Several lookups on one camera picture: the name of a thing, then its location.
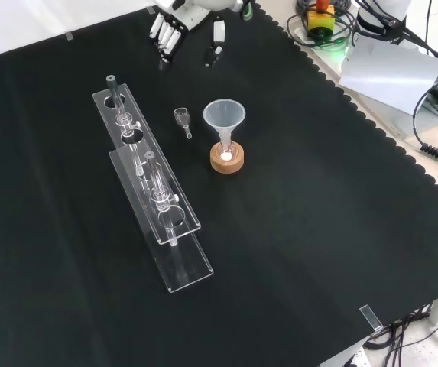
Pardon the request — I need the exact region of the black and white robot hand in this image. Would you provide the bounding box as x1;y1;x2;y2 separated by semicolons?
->
148;0;228;72

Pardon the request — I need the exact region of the clear plastic funnel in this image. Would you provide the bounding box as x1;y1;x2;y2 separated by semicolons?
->
203;99;247;154

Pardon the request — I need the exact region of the glass round-bottom flask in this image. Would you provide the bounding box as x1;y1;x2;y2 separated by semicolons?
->
218;138;238;162

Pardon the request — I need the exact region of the clear acrylic funnel stand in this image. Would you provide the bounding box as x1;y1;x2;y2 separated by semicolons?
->
91;74;215;294

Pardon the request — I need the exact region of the yellow stop button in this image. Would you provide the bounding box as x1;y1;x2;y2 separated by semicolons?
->
305;0;336;40

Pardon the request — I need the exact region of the pale board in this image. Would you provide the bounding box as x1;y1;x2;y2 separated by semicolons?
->
338;35;438;116

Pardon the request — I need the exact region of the black table cloth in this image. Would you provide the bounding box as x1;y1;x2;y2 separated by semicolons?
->
0;2;438;367

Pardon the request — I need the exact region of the white power strip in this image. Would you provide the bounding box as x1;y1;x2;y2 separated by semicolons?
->
341;345;371;367

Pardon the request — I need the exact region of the black cable loop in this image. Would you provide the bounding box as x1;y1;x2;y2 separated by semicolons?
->
286;0;359;50

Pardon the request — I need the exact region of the cork ring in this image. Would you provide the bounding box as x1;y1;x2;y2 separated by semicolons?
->
209;142;246;176

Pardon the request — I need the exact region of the black cable bundle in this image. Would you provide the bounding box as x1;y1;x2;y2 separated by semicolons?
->
362;304;438;367

